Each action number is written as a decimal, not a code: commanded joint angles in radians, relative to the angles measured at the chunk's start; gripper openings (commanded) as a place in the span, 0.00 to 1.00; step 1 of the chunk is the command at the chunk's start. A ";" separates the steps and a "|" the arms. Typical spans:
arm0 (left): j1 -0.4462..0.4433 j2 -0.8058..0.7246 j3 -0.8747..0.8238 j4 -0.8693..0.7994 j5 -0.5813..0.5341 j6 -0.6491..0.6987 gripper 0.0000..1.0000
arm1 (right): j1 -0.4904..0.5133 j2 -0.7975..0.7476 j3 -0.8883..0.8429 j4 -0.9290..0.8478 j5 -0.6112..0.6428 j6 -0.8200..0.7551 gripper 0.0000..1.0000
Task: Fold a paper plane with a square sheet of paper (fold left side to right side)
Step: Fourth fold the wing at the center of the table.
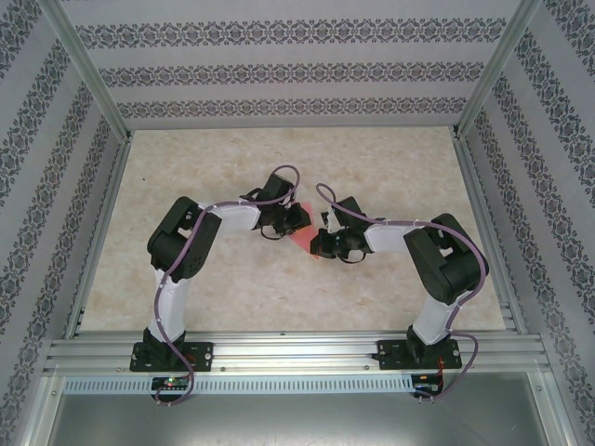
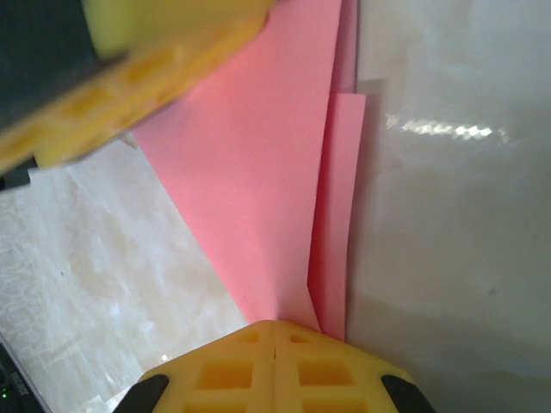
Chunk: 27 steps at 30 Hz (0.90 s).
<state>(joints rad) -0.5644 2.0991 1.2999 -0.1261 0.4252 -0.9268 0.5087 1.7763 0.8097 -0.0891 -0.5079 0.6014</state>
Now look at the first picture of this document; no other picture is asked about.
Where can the controller board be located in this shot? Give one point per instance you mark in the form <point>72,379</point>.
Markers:
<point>169,383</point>
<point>425,385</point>

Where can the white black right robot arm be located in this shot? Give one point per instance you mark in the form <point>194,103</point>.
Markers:
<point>446,265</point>

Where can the pink square paper sheet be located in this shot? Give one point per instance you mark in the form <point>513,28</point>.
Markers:
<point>304,239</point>

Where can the aluminium mounting rail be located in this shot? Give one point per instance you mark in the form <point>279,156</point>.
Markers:
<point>297,353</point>

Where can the left controller board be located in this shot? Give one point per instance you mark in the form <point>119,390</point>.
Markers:
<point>169,383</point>

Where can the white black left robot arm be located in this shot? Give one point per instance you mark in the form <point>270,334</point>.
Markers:
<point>181,241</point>

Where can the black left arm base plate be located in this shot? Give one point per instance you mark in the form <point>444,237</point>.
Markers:
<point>204,355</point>

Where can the right controller board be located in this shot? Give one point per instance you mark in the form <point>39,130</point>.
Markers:
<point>425,385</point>

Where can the aluminium frame post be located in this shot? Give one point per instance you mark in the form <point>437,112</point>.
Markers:
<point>498,69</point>
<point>89,69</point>

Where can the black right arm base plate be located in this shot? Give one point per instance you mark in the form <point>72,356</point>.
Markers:
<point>388,355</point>

